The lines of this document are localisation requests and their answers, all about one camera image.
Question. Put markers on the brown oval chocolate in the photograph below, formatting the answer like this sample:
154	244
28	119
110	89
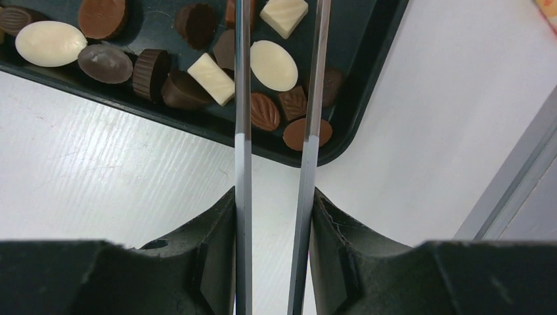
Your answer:
294	133

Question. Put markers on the dark heart chocolate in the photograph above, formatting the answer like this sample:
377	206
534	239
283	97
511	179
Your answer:
224	50

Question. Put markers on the brown square leaf chocolate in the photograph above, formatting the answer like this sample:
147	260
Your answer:
293	103

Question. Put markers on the white rectangular chocolate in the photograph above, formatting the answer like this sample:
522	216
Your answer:
213	79

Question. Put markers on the steel tongs with white handle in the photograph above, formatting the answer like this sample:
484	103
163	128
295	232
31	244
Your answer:
243	160

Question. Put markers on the dark round chocolate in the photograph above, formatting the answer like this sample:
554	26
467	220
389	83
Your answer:
105	63

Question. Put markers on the large white oval chocolate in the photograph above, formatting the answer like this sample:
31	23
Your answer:
273	66

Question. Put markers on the black chocolate tray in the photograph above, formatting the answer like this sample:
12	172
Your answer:
359	40

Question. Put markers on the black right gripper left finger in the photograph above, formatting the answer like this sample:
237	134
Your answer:
190	270

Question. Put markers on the dark ridged cup chocolate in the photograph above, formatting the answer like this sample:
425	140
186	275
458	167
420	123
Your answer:
150	72

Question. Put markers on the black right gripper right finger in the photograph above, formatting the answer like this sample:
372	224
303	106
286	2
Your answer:
356	270

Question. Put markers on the floral orange cloth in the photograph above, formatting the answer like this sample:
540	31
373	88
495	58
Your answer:
549	11

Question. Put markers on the dark strawberry chocolate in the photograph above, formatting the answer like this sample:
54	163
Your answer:
333	79

